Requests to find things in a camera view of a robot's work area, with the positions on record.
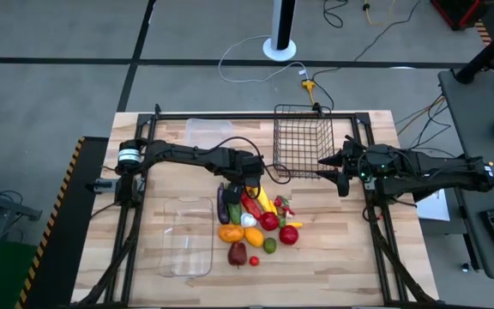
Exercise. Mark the red black case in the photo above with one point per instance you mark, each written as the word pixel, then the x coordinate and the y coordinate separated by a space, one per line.
pixel 461 10

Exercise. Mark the white paper sheet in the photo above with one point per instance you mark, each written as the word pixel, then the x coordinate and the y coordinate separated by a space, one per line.
pixel 435 208

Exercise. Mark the small cherry tomato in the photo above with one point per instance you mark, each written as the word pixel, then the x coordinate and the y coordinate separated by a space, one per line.
pixel 254 261

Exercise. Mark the orange bell pepper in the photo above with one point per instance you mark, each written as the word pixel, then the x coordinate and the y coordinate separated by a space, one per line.
pixel 230 233

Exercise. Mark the grey side desk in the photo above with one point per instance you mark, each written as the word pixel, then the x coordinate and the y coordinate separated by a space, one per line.
pixel 474 129

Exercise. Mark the white garlic bulb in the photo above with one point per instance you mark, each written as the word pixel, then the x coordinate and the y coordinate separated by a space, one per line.
pixel 248 220

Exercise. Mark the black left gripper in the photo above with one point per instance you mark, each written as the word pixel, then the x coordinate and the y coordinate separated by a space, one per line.
pixel 247 165

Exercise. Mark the dark red apple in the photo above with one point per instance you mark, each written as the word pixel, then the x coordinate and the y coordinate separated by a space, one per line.
pixel 237 254

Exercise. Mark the yellow power plug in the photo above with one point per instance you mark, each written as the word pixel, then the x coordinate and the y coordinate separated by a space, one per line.
pixel 308 85

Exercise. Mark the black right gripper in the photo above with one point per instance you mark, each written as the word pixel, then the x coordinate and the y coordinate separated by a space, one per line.
pixel 354 165

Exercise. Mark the small red chili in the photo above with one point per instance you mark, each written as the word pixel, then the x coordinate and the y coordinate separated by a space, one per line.
pixel 288 210

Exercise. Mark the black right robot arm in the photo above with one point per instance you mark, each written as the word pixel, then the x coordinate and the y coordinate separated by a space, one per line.
pixel 435 169

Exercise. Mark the yellow banana toy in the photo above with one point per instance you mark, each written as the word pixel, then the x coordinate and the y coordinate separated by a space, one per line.
pixel 295 224
pixel 273 209

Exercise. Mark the small red pepper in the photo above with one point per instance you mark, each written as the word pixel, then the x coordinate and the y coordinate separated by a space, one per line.
pixel 278 201

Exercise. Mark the clear plastic bin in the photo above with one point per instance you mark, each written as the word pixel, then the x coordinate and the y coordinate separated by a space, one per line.
pixel 187 257

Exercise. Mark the long red pepper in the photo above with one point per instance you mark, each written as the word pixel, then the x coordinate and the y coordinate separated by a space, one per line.
pixel 251 207

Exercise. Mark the small green pepper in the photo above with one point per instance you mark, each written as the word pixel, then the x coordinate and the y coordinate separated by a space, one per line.
pixel 281 222

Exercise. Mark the red tomato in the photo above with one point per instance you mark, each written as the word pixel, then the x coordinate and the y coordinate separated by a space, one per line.
pixel 269 221

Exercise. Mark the white black pole stand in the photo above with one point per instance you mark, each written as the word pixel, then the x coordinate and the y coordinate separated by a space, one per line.
pixel 279 49

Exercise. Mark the frosted plastic container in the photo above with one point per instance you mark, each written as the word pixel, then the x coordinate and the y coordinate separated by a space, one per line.
pixel 208 133

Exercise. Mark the orange citrus fruit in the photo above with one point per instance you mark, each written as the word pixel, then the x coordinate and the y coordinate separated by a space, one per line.
pixel 254 237

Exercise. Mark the black aluminium table frame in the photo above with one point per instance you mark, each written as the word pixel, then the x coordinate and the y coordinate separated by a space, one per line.
pixel 251 116

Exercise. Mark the black hazard striped platform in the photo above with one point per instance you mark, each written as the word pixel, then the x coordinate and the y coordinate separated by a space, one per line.
pixel 58 257

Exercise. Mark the green cucumber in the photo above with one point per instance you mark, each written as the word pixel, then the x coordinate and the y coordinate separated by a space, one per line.
pixel 234 212

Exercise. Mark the small brown mushroom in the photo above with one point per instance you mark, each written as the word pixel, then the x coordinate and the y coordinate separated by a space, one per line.
pixel 291 217

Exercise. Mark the grey metal stand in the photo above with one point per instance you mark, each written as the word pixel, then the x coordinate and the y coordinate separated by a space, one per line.
pixel 7 206

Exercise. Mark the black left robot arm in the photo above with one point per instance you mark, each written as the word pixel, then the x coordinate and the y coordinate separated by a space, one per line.
pixel 187 154

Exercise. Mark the purple eggplant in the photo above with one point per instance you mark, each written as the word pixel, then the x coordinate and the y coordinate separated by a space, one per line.
pixel 222 210

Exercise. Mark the green lime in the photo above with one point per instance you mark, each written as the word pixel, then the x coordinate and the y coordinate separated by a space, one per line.
pixel 269 245

